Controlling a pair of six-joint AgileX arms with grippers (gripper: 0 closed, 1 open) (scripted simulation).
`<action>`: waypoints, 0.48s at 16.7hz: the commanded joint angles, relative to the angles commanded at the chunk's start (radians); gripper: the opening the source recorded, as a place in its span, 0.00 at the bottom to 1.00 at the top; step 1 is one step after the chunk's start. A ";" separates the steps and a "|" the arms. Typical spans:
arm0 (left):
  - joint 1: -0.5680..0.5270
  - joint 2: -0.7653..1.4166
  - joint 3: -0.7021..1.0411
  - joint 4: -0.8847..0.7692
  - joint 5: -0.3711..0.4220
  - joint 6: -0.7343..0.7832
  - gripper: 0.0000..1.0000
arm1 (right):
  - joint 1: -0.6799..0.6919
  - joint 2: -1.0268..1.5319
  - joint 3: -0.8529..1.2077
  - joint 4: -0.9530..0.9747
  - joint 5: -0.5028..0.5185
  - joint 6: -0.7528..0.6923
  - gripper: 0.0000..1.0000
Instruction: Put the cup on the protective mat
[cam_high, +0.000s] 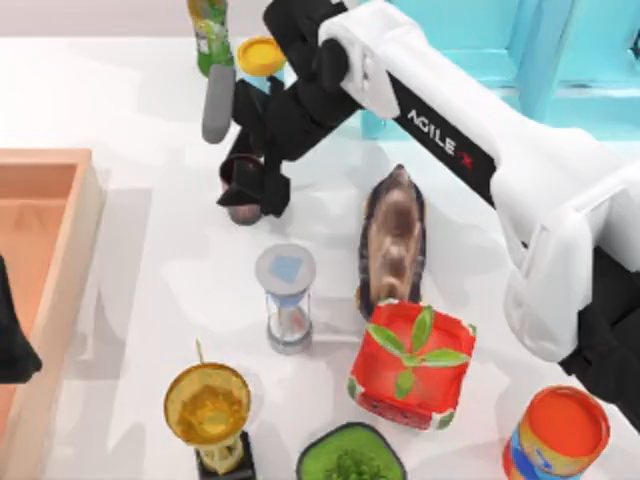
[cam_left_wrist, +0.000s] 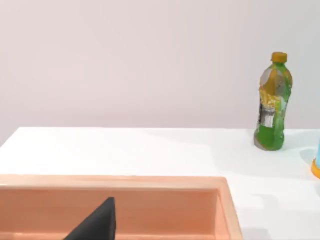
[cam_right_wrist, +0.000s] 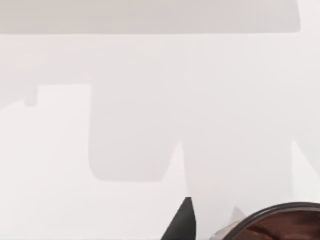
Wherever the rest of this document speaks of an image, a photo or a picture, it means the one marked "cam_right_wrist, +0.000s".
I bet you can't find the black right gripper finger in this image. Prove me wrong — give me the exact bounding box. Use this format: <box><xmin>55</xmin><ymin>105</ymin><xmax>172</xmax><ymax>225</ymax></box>
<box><xmin>160</xmin><ymin>196</ymin><xmax>197</xmax><ymax>240</ymax></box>

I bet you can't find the brown round cup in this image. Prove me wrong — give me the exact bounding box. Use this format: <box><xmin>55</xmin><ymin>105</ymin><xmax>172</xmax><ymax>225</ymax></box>
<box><xmin>209</xmin><ymin>201</ymin><xmax>320</xmax><ymax>240</ymax></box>

